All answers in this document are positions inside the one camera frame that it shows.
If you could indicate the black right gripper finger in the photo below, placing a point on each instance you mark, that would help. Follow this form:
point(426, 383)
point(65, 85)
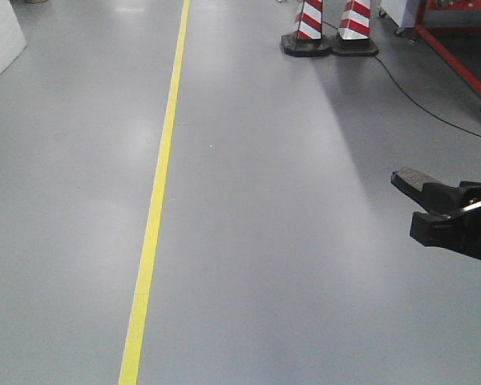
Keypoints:
point(437, 198)

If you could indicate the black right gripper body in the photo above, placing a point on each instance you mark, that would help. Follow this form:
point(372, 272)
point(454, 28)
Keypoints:
point(459, 230)

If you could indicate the red white traffic cone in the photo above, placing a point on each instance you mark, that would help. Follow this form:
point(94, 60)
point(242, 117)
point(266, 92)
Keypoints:
point(307, 39)

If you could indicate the white foam block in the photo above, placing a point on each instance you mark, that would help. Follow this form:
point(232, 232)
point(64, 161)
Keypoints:
point(12, 39)

